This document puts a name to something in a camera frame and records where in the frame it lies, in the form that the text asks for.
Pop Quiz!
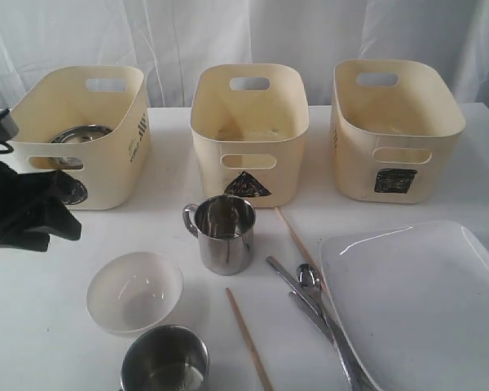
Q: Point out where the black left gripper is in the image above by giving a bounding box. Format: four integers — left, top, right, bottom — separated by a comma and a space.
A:
0, 162, 86, 252

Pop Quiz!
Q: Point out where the large steel bowl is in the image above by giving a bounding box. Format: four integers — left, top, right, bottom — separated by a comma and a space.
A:
47, 124, 114, 169

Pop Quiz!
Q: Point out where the white ceramic bowl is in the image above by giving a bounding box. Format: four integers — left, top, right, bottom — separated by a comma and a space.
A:
86, 252, 184, 338

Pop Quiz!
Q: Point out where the steel mug with handle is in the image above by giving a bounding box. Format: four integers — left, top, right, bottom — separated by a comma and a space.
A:
182, 195, 257, 276

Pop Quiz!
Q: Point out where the small steel cup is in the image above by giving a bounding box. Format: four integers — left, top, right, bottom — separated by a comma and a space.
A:
120, 324, 210, 390

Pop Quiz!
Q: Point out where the cream bin with triangle mark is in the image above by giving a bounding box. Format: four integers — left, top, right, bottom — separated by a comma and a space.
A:
190, 64, 309, 208

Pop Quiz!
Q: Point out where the steel spoon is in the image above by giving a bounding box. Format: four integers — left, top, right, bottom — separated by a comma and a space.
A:
297, 263, 329, 325

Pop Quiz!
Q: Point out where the steel knife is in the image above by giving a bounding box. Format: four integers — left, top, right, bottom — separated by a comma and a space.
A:
266, 256, 376, 390

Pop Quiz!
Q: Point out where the cream bin with circle mark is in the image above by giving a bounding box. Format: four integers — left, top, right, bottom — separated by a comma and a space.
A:
4, 66, 150, 210

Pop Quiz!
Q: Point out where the white curtain backdrop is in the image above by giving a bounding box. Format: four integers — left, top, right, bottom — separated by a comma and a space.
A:
0, 1, 489, 107

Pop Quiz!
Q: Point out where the wooden chopstick front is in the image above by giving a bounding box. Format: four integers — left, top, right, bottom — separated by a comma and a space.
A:
225, 288, 274, 391

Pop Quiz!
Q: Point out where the wooden chopstick near plate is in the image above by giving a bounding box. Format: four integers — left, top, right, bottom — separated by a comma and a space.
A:
275, 208, 327, 303

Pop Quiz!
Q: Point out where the cream bin with square mark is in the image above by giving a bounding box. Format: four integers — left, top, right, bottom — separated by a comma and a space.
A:
331, 59, 466, 204

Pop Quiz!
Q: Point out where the steel fork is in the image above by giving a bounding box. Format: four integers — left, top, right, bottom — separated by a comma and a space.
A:
289, 292, 374, 390

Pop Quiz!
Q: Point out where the white square plate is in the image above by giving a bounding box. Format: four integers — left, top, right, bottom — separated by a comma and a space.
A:
320, 221, 489, 390

